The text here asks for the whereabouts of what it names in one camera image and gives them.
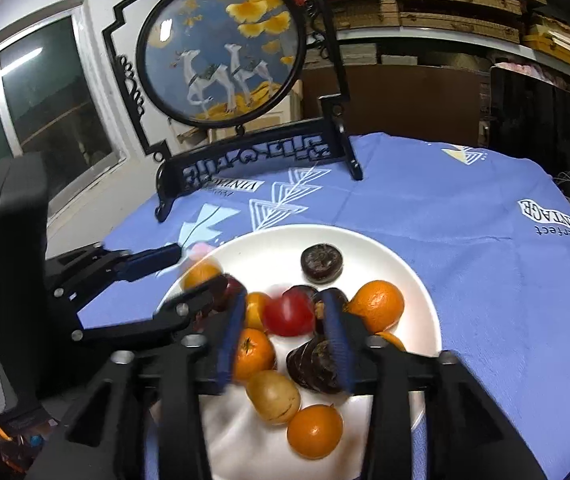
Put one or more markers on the blue printed tablecloth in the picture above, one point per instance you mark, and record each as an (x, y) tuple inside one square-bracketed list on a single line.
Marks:
[(440, 260)]

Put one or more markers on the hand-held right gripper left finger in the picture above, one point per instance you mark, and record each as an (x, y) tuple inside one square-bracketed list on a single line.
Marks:
[(230, 342)]

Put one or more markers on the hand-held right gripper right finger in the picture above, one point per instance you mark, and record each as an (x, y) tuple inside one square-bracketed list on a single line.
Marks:
[(337, 342)]

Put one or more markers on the brown cardboard panel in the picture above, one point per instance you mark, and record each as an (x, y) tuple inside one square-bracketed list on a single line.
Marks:
[(405, 100)]

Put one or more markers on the white shelf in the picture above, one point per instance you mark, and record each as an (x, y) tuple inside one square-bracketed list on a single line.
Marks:
[(440, 42)]

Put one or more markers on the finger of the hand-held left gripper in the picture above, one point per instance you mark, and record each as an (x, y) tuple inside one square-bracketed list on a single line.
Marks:
[(185, 305), (155, 260)]

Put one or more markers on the white round plate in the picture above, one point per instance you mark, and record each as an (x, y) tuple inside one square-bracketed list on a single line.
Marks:
[(275, 255)]

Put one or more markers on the yellow-brown pear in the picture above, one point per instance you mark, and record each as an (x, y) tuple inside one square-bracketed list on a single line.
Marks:
[(272, 396)]

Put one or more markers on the round decorative screen on stand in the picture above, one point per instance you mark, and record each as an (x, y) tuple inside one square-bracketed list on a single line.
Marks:
[(215, 60)]

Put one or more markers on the white framed window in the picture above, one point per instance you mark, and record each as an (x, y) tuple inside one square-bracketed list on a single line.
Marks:
[(50, 100)]

